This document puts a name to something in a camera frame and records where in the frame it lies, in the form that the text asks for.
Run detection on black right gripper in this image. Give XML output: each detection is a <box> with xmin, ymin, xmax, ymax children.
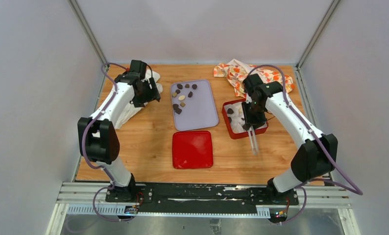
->
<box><xmin>242</xmin><ymin>100</ymin><xmax>267</xmax><ymax>131</ymax></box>

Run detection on metal tweezers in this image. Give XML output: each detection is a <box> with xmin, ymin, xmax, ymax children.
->
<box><xmin>248</xmin><ymin>126</ymin><xmax>259</xmax><ymax>155</ymax></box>

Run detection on red box lid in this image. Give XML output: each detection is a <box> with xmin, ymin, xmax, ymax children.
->
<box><xmin>172</xmin><ymin>131</ymin><xmax>214</xmax><ymax>169</ymax></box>

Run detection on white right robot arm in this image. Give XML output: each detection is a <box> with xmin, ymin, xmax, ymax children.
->
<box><xmin>242</xmin><ymin>74</ymin><xmax>338</xmax><ymax>205</ymax></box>

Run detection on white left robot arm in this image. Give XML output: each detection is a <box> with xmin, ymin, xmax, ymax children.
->
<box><xmin>77</xmin><ymin>60</ymin><xmax>161</xmax><ymax>202</ymax></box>

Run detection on red box with white paper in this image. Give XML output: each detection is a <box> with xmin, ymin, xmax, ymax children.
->
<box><xmin>221</xmin><ymin>99</ymin><xmax>269</xmax><ymax>140</ymax></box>

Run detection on white crumpled cloth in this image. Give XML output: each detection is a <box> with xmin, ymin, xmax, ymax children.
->
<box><xmin>114</xmin><ymin>71</ymin><xmax>163</xmax><ymax>129</ymax></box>

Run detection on floral orange cloth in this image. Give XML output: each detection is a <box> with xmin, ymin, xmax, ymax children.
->
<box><xmin>213</xmin><ymin>59</ymin><xmax>283</xmax><ymax>98</ymax></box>

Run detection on lavender plastic tray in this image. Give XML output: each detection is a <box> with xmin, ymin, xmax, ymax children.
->
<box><xmin>170</xmin><ymin>79</ymin><xmax>219</xmax><ymax>131</ymax></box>

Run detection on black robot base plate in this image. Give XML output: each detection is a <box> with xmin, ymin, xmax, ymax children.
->
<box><xmin>105</xmin><ymin>182</ymin><xmax>298</xmax><ymax>214</ymax></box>

